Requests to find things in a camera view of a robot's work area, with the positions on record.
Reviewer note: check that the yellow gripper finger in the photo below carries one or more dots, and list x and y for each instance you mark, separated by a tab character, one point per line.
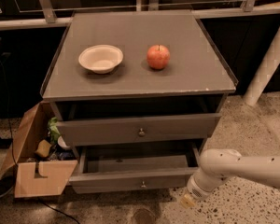
187	201

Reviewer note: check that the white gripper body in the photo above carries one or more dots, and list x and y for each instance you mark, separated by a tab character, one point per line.
197	189

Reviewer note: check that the grey drawer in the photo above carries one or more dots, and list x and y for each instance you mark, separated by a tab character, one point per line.
135	166
135	130

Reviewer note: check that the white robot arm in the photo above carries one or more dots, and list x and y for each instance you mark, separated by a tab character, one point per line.
217	166

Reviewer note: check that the grey top drawer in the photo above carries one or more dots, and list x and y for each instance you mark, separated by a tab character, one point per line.
135	130

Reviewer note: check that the grey wooden drawer cabinet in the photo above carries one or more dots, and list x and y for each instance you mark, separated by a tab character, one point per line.
196	79

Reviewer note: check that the red apple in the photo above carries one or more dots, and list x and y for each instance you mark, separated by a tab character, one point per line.
158	57

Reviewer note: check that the white cup in box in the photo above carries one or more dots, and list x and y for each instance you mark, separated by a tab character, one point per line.
62	144

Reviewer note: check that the open cardboard box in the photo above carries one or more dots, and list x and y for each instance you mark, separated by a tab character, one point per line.
35	179

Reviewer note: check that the yellow sponge in box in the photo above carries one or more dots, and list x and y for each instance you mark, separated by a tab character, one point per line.
43	149

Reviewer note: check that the green packet in box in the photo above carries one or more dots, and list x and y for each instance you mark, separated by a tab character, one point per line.
54	134

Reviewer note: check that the white paper bowl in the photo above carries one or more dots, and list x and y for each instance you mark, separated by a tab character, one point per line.
100	59

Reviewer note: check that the metal window railing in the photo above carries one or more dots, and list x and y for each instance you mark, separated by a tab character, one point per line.
28	14

